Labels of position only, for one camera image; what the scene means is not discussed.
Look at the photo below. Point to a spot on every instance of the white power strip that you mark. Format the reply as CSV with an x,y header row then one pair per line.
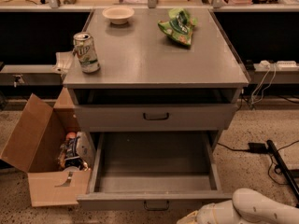
x,y
287,65

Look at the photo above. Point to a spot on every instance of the grey drawer cabinet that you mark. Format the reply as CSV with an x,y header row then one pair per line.
x,y
142,66

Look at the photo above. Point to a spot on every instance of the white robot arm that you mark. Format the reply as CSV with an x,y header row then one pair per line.
x,y
247,206

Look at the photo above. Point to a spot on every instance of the snack items in box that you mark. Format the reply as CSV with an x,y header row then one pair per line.
x,y
77,151

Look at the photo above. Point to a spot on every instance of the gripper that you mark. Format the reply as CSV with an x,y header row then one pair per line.
x,y
207,216

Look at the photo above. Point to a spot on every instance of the black power adapter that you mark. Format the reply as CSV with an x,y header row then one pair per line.
x,y
258,148

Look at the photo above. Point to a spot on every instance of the black floor stand bar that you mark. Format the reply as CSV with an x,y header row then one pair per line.
x,y
284,169

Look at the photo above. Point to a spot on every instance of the grey drawer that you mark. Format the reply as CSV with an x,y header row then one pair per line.
x,y
154,171
148,118

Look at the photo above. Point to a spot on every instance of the grey top drawer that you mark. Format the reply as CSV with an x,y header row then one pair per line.
x,y
148,118

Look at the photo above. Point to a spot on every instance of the open cardboard box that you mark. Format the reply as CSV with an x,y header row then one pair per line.
x,y
34,147

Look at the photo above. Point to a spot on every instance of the cream bowl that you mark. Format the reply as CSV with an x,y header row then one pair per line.
x,y
118,15

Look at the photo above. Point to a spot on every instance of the green chip bag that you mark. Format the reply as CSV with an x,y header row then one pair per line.
x,y
179,27

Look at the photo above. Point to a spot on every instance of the green soda can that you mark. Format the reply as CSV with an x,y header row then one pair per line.
x,y
85,50

